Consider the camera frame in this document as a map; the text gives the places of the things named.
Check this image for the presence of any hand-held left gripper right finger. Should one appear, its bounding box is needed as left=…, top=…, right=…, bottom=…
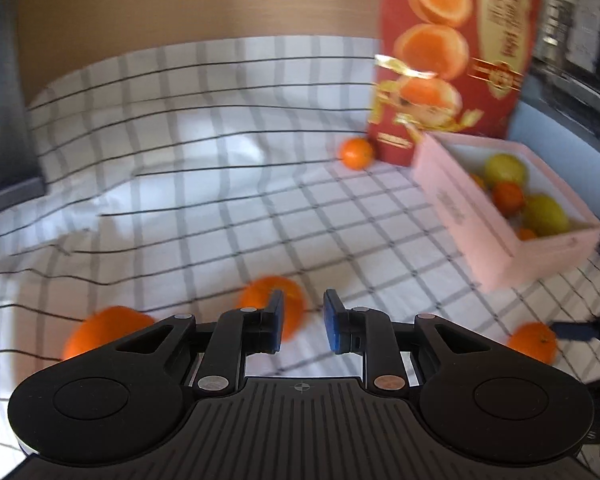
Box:
left=323, top=289, right=486, bottom=392

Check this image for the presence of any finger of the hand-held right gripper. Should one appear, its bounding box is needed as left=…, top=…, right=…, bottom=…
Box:
left=550, top=320, right=600, bottom=342

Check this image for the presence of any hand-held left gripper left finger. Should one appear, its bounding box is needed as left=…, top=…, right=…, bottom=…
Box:
left=115, top=289, right=286, bottom=392

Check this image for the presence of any yellow-green lemon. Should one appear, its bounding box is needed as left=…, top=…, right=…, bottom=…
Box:
left=484, top=154, right=530, bottom=188
left=522, top=194, right=571, bottom=236

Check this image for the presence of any pink cardboard box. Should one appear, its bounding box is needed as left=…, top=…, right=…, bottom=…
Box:
left=411, top=132, right=600, bottom=295

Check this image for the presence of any white checkered cloth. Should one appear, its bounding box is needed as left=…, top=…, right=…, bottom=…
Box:
left=0, top=35, right=600, bottom=480

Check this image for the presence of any grey flat panel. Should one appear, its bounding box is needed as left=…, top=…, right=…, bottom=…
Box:
left=507, top=92, right=600, bottom=241

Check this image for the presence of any red printed gift box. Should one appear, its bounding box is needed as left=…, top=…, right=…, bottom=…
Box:
left=366, top=0, right=545, bottom=167

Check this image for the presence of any dark flat object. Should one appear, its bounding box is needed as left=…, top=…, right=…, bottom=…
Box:
left=0, top=0, right=48, bottom=216

